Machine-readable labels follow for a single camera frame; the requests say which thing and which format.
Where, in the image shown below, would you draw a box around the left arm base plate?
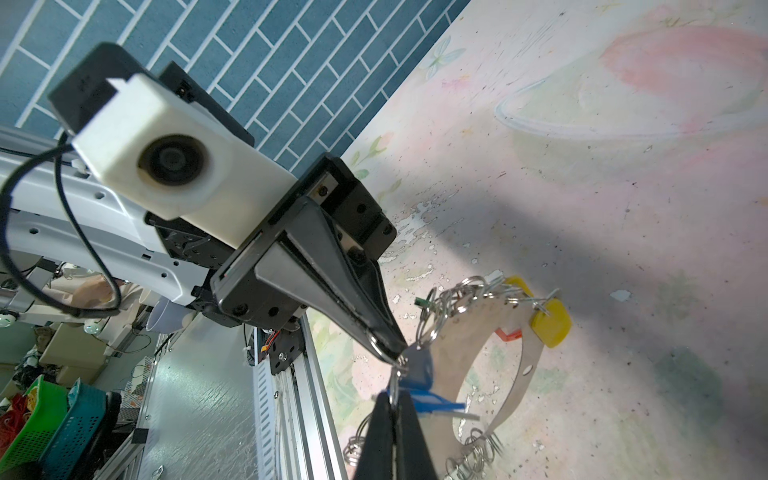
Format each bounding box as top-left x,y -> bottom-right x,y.
243,318 -> 306,376

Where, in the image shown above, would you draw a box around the aluminium front rail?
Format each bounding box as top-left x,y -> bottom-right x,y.
253,317 -> 348,479

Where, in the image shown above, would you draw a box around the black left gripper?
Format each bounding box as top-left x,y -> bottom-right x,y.
211,154 -> 406,367

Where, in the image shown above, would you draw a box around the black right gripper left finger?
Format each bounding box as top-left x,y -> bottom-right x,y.
353,392 -> 395,480

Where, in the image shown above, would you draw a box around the white paper cup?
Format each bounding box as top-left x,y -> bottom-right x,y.
146,298 -> 195,334

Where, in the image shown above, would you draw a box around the teal plastic basket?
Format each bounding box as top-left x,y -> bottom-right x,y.
40,379 -> 106,480

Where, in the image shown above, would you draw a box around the blue tagged key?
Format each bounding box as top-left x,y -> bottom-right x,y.
388,345 -> 479,420

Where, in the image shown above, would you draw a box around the large metal keyring band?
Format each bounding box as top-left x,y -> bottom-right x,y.
343,274 -> 562,480

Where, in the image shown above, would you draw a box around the red tagged key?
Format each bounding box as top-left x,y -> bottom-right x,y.
495,328 -> 522,342

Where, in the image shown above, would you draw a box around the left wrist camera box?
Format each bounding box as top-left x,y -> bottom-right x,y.
48,43 -> 297,248

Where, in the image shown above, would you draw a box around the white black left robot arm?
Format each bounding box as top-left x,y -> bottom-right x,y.
1,127 -> 407,363

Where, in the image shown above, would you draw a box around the green plastic basket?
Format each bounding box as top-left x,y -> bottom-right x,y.
1,376 -> 68,473

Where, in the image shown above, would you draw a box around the yellow tagged key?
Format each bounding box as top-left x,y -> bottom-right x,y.
503,277 -> 572,349

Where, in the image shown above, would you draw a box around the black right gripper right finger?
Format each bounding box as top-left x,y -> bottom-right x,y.
394,391 -> 438,480

